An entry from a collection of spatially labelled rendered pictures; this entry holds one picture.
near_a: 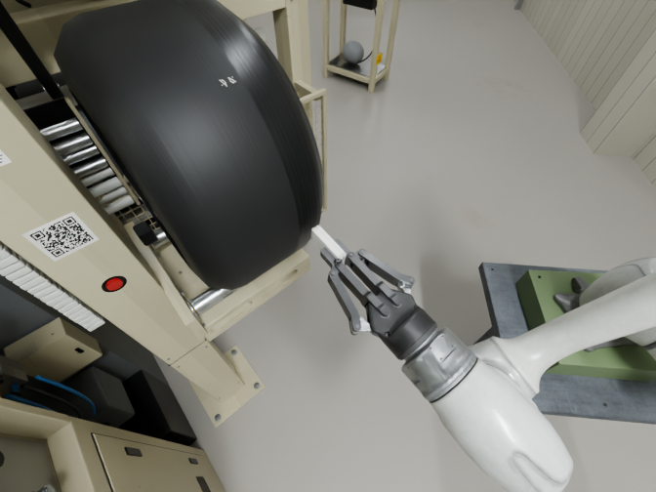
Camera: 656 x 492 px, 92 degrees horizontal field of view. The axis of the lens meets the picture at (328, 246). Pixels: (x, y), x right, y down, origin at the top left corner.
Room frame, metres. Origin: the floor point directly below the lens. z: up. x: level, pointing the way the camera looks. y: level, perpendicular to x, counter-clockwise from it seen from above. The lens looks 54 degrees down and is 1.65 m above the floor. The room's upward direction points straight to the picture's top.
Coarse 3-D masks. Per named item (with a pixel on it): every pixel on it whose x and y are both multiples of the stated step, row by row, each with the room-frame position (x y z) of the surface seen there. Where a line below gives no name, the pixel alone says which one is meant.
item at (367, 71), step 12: (324, 0) 3.43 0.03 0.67; (348, 0) 3.37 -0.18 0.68; (360, 0) 3.31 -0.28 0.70; (372, 0) 3.24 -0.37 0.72; (384, 0) 3.13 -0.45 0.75; (396, 0) 3.36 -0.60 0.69; (324, 12) 3.43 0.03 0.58; (396, 12) 3.36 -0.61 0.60; (324, 24) 3.43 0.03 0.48; (396, 24) 3.39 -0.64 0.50; (324, 36) 3.43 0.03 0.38; (324, 48) 3.43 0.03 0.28; (348, 48) 3.39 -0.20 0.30; (360, 48) 3.39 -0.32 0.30; (324, 60) 3.44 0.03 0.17; (336, 60) 3.52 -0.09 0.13; (348, 60) 3.38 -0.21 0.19; (360, 60) 3.38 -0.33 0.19; (372, 60) 3.13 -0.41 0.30; (324, 72) 3.44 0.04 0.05; (336, 72) 3.36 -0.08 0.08; (348, 72) 3.27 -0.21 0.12; (360, 72) 3.24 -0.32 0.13; (372, 72) 3.12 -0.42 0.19; (384, 72) 3.29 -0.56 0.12; (372, 84) 3.11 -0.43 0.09
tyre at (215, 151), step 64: (192, 0) 0.62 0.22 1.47; (64, 64) 0.49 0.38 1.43; (128, 64) 0.45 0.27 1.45; (192, 64) 0.48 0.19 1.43; (256, 64) 0.52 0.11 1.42; (128, 128) 0.38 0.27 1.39; (192, 128) 0.40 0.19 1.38; (256, 128) 0.44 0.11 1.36; (192, 192) 0.34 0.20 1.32; (256, 192) 0.37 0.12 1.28; (320, 192) 0.45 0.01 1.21; (192, 256) 0.31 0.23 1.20; (256, 256) 0.34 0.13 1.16
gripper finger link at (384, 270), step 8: (360, 256) 0.29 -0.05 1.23; (368, 256) 0.29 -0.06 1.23; (368, 264) 0.28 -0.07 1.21; (376, 264) 0.27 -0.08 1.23; (384, 264) 0.27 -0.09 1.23; (376, 272) 0.27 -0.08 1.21; (384, 272) 0.26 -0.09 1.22; (392, 272) 0.26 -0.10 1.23; (392, 280) 0.25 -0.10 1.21; (400, 280) 0.25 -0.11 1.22; (408, 280) 0.25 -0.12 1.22
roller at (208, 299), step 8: (216, 288) 0.40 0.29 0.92; (200, 296) 0.38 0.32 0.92; (208, 296) 0.38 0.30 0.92; (216, 296) 0.38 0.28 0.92; (224, 296) 0.39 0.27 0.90; (192, 304) 0.36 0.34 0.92; (200, 304) 0.36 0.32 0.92; (208, 304) 0.36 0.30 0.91; (216, 304) 0.37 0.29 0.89; (200, 312) 0.34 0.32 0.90
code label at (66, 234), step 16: (48, 224) 0.33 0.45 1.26; (64, 224) 0.34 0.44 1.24; (80, 224) 0.35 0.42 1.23; (32, 240) 0.31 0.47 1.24; (48, 240) 0.32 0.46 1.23; (64, 240) 0.33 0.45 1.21; (80, 240) 0.34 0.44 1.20; (96, 240) 0.35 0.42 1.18; (48, 256) 0.31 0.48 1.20; (64, 256) 0.32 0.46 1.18
